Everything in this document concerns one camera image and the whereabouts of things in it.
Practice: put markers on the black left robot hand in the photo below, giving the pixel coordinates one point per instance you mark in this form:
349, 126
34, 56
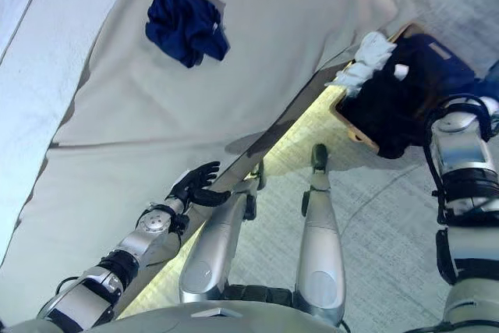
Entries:
195, 188

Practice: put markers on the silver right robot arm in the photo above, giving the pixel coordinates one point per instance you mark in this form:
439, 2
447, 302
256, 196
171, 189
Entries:
464, 153

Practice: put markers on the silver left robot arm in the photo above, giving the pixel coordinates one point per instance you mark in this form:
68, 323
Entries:
136, 243

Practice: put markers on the dark blue garment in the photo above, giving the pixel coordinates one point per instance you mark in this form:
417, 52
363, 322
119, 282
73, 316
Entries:
183, 25

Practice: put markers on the grey robot torso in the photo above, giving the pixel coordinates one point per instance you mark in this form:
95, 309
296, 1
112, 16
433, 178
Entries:
175, 321

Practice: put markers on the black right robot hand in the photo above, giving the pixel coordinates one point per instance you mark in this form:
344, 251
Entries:
493, 106

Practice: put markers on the black trousers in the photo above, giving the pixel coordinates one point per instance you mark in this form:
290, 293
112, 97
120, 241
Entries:
397, 114

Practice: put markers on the silver left robot leg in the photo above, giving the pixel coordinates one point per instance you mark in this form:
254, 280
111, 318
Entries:
214, 255

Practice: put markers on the brown wooden basket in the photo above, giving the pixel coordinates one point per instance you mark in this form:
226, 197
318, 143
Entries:
448, 52

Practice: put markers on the silver robot leg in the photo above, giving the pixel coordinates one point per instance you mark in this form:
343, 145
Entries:
319, 263
214, 255

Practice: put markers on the white garment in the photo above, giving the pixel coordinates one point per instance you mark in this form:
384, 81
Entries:
370, 56

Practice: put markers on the silver right robot leg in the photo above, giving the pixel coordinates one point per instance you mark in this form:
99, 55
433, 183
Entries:
319, 263

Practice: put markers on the white duvet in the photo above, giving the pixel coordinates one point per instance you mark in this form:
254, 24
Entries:
35, 75

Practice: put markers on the grey striped rug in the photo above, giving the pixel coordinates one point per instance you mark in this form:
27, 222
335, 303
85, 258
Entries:
390, 212

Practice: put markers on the bed with beige cover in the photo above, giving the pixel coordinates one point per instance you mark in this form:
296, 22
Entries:
175, 114

